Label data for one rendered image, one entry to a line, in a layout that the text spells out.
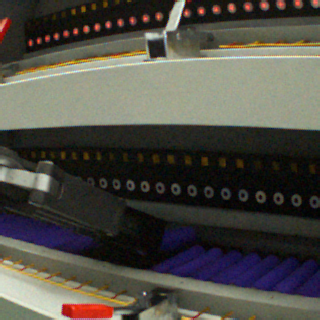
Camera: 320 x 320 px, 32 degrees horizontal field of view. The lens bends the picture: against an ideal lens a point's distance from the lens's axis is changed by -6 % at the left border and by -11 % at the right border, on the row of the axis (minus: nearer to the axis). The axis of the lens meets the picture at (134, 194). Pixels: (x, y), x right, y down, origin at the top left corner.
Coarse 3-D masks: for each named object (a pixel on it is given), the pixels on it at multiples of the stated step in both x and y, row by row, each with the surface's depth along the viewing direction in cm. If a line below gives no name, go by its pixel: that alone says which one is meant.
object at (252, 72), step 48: (144, 0) 63; (192, 0) 58; (240, 0) 54; (288, 0) 50; (48, 48) 76; (96, 48) 53; (144, 48) 49; (192, 48) 41; (240, 48) 40; (288, 48) 37; (0, 96) 53; (48, 96) 48; (96, 96) 44; (144, 96) 40; (192, 96) 38; (240, 96) 35; (288, 96) 32
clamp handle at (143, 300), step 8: (144, 296) 40; (64, 304) 36; (72, 304) 36; (80, 304) 37; (88, 304) 37; (96, 304) 38; (104, 304) 38; (144, 304) 40; (64, 312) 36; (72, 312) 35; (80, 312) 36; (88, 312) 36; (96, 312) 37; (104, 312) 37; (112, 312) 38; (120, 312) 38; (128, 312) 39; (136, 312) 39
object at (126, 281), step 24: (0, 240) 60; (0, 264) 57; (24, 264) 56; (48, 264) 53; (72, 264) 51; (96, 264) 50; (72, 288) 49; (120, 288) 47; (144, 288) 45; (168, 288) 43; (192, 288) 42; (216, 288) 41; (240, 288) 40; (216, 312) 41; (240, 312) 39; (264, 312) 37; (288, 312) 36; (312, 312) 35
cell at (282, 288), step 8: (304, 264) 44; (312, 264) 44; (296, 272) 42; (304, 272) 42; (312, 272) 43; (288, 280) 41; (296, 280) 41; (304, 280) 42; (280, 288) 40; (288, 288) 40; (296, 288) 41
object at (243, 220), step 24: (168, 216) 60; (192, 216) 58; (216, 216) 56; (240, 216) 54; (264, 216) 52; (288, 216) 51; (0, 288) 52; (24, 288) 52; (48, 288) 52; (0, 312) 52; (24, 312) 48; (48, 312) 46
